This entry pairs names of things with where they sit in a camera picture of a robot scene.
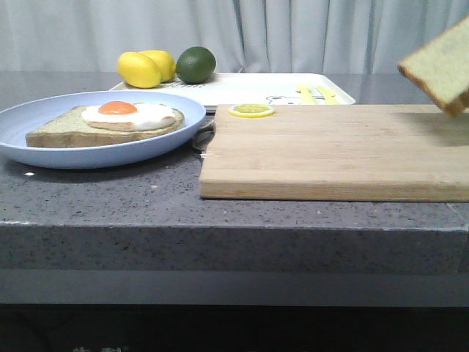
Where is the light blue round plate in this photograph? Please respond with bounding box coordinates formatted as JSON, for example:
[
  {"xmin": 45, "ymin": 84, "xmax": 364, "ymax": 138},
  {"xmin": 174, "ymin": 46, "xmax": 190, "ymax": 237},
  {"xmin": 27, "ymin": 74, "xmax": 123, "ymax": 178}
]
[{"xmin": 1, "ymin": 89, "xmax": 206, "ymax": 169}]

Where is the bread slice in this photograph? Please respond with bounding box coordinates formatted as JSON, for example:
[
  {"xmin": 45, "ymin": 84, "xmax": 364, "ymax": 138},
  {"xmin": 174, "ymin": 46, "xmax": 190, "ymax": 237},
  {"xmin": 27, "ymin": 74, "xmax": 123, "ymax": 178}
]
[
  {"xmin": 25, "ymin": 106, "xmax": 185, "ymax": 148},
  {"xmin": 397, "ymin": 17, "xmax": 468, "ymax": 117}
]

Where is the white rectangular tray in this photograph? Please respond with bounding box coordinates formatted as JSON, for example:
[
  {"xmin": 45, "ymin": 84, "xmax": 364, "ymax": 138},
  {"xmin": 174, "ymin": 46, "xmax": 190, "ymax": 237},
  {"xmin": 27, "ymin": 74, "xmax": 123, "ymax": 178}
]
[{"xmin": 108, "ymin": 73, "xmax": 357, "ymax": 110}]

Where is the lemon slice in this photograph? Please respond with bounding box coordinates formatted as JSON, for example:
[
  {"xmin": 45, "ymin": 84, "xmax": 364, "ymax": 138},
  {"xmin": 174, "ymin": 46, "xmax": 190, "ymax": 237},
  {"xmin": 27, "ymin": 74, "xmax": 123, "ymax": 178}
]
[{"xmin": 229, "ymin": 103, "xmax": 275, "ymax": 118}]

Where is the wooden cutting board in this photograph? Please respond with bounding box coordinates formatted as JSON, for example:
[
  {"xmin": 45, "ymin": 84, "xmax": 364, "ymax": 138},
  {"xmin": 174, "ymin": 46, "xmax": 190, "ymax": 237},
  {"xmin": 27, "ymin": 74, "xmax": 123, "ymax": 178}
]
[{"xmin": 199, "ymin": 105, "xmax": 468, "ymax": 202}]

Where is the left yellow cutlery piece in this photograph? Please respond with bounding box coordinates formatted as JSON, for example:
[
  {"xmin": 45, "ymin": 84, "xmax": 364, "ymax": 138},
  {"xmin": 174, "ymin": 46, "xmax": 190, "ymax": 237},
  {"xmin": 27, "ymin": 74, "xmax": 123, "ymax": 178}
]
[{"xmin": 296, "ymin": 83, "xmax": 316, "ymax": 105}]

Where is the yellow cutlery piece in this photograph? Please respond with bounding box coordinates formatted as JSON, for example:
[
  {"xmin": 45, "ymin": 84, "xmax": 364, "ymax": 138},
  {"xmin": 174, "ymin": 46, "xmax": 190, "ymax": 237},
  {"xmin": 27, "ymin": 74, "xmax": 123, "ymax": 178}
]
[
  {"xmin": 296, "ymin": 83, "xmax": 316, "ymax": 105},
  {"xmin": 316, "ymin": 85, "xmax": 341, "ymax": 105}
]

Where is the green lime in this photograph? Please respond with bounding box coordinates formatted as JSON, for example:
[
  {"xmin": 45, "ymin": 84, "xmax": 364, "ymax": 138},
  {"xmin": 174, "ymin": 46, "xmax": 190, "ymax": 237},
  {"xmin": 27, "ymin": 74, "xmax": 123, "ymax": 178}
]
[{"xmin": 176, "ymin": 46, "xmax": 216, "ymax": 84}]

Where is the right yellow cutlery piece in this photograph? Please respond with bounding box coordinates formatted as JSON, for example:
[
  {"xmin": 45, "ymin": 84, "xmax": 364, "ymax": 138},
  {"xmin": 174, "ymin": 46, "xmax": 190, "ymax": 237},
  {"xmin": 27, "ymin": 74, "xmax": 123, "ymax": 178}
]
[{"xmin": 316, "ymin": 85, "xmax": 341, "ymax": 105}]

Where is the fried egg with yolk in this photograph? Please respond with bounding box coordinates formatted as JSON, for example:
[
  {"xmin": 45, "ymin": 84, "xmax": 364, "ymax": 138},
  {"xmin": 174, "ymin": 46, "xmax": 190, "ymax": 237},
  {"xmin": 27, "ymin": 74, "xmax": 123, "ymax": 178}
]
[{"xmin": 81, "ymin": 100, "xmax": 177, "ymax": 132}]

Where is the rear yellow lemon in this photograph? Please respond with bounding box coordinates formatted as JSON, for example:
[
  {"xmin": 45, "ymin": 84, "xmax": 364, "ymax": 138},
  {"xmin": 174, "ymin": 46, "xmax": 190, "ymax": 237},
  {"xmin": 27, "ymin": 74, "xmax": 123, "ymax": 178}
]
[{"xmin": 140, "ymin": 50, "xmax": 176, "ymax": 83}]

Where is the yellow lemon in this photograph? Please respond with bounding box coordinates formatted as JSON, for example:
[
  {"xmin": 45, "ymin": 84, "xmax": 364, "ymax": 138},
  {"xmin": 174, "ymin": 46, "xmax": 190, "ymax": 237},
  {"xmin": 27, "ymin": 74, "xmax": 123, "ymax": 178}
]
[
  {"xmin": 117, "ymin": 51, "xmax": 162, "ymax": 89},
  {"xmin": 140, "ymin": 50, "xmax": 176, "ymax": 83}
]

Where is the front yellow lemon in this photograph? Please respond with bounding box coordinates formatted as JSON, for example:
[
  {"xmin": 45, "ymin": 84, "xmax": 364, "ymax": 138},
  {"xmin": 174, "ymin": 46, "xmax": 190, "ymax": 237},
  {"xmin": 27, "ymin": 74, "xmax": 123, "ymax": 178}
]
[{"xmin": 117, "ymin": 51, "xmax": 162, "ymax": 89}]

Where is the white curtain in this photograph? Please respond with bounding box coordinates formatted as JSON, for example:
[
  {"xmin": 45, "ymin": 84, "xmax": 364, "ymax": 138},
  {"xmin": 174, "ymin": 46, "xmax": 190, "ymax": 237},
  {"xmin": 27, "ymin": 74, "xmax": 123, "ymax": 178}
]
[{"xmin": 1, "ymin": 1, "xmax": 468, "ymax": 74}]

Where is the metal cutting board handle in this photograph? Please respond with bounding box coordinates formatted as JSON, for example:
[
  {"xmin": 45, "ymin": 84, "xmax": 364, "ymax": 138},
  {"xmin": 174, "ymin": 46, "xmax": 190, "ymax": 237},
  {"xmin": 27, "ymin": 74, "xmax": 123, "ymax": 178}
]
[{"xmin": 192, "ymin": 122, "xmax": 215, "ymax": 160}]

